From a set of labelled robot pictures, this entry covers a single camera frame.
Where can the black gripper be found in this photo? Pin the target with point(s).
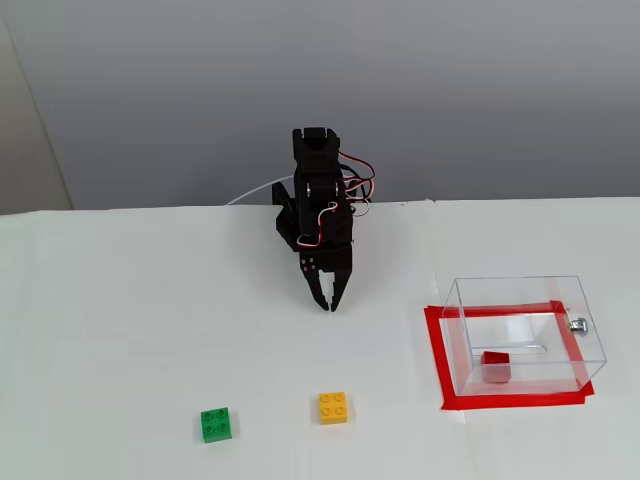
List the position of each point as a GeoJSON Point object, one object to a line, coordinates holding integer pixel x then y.
{"type": "Point", "coordinates": [327, 261]}

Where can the red lego brick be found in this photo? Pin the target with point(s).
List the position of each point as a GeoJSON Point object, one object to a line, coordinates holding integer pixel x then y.
{"type": "Point", "coordinates": [496, 370]}

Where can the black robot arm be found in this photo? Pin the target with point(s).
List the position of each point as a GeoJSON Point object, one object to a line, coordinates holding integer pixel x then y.
{"type": "Point", "coordinates": [315, 150]}

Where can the yellow lego brick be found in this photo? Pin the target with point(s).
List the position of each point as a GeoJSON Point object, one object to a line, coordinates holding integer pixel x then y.
{"type": "Point", "coordinates": [334, 408]}

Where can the green lego brick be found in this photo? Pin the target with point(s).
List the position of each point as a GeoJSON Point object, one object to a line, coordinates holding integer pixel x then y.
{"type": "Point", "coordinates": [216, 425]}

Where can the transparent plastic box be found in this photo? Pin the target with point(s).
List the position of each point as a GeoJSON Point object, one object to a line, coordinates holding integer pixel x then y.
{"type": "Point", "coordinates": [525, 300]}

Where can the silver metal box lock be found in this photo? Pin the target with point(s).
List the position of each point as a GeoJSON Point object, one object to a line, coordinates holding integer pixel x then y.
{"type": "Point", "coordinates": [578, 326]}

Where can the black table clamp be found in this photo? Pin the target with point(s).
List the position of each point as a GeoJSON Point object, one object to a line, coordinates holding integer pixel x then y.
{"type": "Point", "coordinates": [282, 197]}

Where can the red tape frame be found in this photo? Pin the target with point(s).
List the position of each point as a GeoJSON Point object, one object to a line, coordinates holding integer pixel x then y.
{"type": "Point", "coordinates": [515, 402]}

